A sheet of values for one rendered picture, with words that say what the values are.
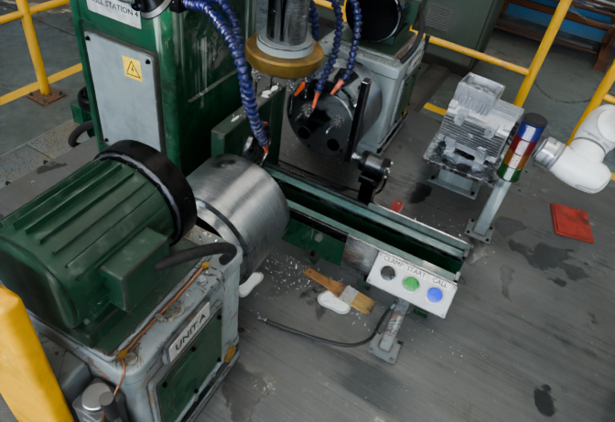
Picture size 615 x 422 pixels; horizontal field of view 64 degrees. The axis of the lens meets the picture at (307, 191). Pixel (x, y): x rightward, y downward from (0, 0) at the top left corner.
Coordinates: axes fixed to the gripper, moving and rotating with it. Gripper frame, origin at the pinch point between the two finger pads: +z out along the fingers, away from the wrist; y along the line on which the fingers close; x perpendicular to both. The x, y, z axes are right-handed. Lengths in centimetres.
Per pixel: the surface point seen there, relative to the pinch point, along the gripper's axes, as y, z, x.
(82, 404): 134, 16, -3
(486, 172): 9.0, -11.5, 11.7
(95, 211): 122, 27, -26
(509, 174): 25.7, -16.7, -2.7
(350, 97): 37.2, 29.9, -5.1
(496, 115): 3.9, -4.4, -4.2
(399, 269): 79, -8, -4
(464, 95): 5.1, 6.9, -5.5
